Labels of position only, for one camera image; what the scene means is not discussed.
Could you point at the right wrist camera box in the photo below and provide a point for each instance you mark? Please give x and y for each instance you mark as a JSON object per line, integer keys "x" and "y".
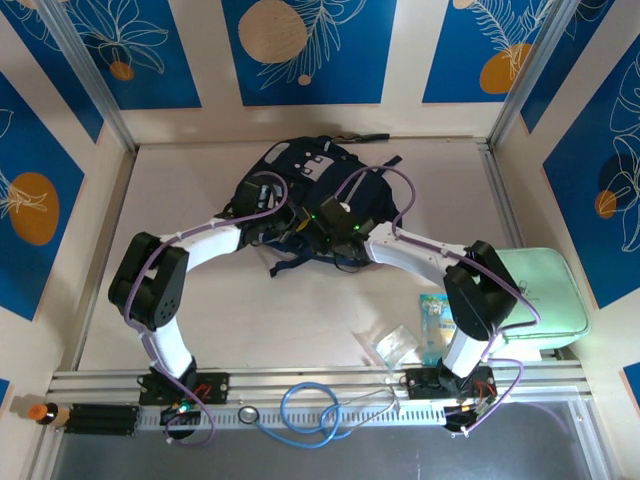
{"x": 334, "y": 212}

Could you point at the mint green medical pouch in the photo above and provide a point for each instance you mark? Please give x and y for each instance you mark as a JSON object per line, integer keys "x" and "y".
{"x": 555, "y": 300}

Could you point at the clear plastic bag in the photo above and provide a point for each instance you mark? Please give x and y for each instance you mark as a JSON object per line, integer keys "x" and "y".
{"x": 395, "y": 345}

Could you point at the blue stethoscope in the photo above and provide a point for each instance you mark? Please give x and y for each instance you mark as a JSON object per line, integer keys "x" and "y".
{"x": 305, "y": 400}

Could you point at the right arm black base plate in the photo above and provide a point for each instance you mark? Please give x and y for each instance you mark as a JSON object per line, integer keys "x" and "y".
{"x": 420, "y": 385}

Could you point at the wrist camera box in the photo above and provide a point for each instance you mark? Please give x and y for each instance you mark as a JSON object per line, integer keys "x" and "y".
{"x": 254, "y": 197}
{"x": 334, "y": 212}

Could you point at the brown bottle orange cap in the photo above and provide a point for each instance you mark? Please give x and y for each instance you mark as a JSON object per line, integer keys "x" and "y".
{"x": 47, "y": 414}

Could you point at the black ribbed block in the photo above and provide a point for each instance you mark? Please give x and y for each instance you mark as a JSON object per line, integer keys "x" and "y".
{"x": 100, "y": 419}

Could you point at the blue floral wall panel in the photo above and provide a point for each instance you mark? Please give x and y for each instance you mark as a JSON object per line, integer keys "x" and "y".
{"x": 350, "y": 60}
{"x": 460, "y": 50}
{"x": 30, "y": 165}
{"x": 565, "y": 65}
{"x": 160, "y": 60}
{"x": 590, "y": 200}
{"x": 50, "y": 60}

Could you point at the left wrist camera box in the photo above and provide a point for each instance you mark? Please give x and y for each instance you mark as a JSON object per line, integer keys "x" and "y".
{"x": 254, "y": 197}

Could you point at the aluminium corner post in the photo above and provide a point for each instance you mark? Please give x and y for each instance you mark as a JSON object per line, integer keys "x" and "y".
{"x": 97, "y": 95}
{"x": 527, "y": 75}

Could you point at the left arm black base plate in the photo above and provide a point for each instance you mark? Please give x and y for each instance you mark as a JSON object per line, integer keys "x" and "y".
{"x": 210, "y": 387}

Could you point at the navy blue backpack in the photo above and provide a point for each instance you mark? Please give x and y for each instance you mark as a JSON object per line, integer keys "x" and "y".
{"x": 350, "y": 175}

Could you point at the light blue snack packet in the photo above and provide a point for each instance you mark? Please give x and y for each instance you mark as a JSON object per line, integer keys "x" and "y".
{"x": 435, "y": 320}

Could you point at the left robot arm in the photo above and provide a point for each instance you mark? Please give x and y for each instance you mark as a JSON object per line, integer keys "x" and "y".
{"x": 150, "y": 285}

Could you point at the aluminium front rail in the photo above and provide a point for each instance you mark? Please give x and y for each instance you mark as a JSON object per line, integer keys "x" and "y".
{"x": 310, "y": 377}

